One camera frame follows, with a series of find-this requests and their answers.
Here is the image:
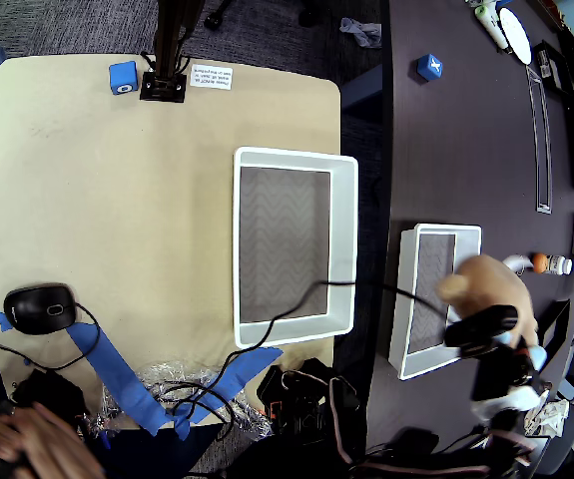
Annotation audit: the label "grey crumpled cloth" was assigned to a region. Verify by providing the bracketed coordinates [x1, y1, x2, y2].
[339, 17, 382, 50]

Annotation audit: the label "tan plush toy blue fins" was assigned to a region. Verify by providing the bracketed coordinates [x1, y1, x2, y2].
[438, 252, 547, 371]

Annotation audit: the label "clear crumpled plastic wrap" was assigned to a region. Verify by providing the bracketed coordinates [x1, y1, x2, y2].
[86, 359, 276, 443]

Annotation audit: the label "white pill bottle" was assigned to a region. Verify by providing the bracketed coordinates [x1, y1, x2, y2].
[545, 254, 574, 275]

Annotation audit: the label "black computer mouse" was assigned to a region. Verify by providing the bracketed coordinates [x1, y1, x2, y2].
[3, 282, 77, 336]

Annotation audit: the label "blue cube with O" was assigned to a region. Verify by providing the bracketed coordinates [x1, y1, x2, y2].
[108, 60, 140, 96]

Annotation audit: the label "black mouse cable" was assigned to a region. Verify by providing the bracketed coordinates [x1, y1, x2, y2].
[0, 301, 102, 371]

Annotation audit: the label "person's left hand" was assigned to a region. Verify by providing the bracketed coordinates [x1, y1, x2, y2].
[1, 402, 106, 479]

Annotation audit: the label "small white plastic bin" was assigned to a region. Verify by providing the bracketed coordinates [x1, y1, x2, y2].
[388, 223, 483, 381]

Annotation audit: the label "white paper label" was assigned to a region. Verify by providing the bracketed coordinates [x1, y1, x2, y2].
[189, 64, 234, 92]

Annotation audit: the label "white bottle green cap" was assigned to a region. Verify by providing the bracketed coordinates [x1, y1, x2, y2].
[473, 3, 511, 50]

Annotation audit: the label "wide blue tape strip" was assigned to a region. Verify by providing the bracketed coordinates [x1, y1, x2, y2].
[174, 346, 286, 440]

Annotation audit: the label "black leader arm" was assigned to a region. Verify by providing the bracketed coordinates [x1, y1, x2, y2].
[11, 368, 88, 430]

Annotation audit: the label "black camera stand pole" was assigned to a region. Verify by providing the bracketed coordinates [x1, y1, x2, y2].
[139, 0, 203, 105]

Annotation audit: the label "blue cube with X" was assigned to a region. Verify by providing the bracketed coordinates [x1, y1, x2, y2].
[415, 53, 444, 81]

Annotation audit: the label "crumpled white tissue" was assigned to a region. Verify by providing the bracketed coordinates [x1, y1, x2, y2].
[535, 397, 572, 439]

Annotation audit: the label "black flat box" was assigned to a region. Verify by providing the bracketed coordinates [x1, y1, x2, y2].
[533, 39, 573, 94]

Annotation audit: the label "large white plastic bin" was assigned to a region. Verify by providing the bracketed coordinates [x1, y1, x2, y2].
[233, 146, 359, 349]

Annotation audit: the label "long blue tape strip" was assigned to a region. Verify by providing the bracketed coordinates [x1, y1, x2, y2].
[65, 321, 176, 438]

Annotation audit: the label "black webcam cable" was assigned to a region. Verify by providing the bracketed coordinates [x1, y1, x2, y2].
[154, 280, 450, 443]

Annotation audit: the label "white round disc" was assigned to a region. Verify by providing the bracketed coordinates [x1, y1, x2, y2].
[497, 5, 534, 65]

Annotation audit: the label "black open tray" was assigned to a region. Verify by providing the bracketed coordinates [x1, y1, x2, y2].
[535, 297, 572, 378]

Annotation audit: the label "black chair caster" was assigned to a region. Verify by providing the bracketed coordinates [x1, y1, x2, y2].
[296, 0, 318, 27]
[204, 0, 233, 29]

